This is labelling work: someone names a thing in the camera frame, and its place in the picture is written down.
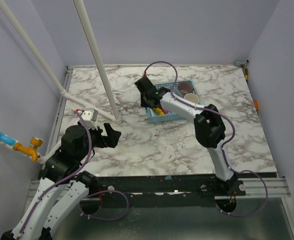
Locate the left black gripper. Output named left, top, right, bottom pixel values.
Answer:
left=77, top=121, right=121, bottom=162

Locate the yellow toothpaste tube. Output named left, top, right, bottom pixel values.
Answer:
left=153, top=107, right=165, bottom=116

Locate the blue plastic basket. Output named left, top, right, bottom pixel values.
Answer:
left=145, top=79, right=198, bottom=124

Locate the purple mug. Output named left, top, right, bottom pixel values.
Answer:
left=177, top=81, right=194, bottom=96

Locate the yellow mug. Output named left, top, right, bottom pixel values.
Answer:
left=184, top=93, right=200, bottom=104

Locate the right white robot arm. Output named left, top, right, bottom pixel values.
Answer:
left=135, top=76, right=238, bottom=196

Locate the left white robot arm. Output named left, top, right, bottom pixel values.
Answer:
left=1, top=123, right=121, bottom=240

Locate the yellow tool at corner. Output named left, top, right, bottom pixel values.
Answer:
left=244, top=67, right=249, bottom=81

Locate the toy faucet blue orange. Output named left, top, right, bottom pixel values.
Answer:
left=0, top=131, right=43, bottom=162

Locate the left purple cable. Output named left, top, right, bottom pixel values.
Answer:
left=19, top=109, right=130, bottom=237

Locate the purple cable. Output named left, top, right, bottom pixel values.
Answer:
left=19, top=109, right=130, bottom=237
left=143, top=60, right=269, bottom=218

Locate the white pvc pipe frame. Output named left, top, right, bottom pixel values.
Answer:
left=0, top=0, right=122, bottom=125

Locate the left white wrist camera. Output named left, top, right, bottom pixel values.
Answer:
left=78, top=108, right=98, bottom=130

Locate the orange clamp on wall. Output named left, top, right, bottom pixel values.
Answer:
left=254, top=100, right=259, bottom=111

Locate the black mounting rail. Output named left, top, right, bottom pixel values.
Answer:
left=80, top=174, right=246, bottom=210

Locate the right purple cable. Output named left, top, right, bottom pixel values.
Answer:
left=143, top=60, right=269, bottom=218

